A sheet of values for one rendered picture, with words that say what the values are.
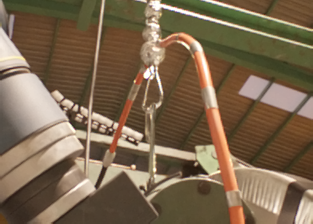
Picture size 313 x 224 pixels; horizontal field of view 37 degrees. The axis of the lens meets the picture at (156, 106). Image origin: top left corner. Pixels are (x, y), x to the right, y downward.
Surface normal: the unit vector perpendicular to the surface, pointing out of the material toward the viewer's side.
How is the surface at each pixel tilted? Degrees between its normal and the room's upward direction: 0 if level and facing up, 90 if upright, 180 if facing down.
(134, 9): 180
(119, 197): 115
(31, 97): 88
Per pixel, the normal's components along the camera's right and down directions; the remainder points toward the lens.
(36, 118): 0.59, -0.51
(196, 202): 0.22, -0.26
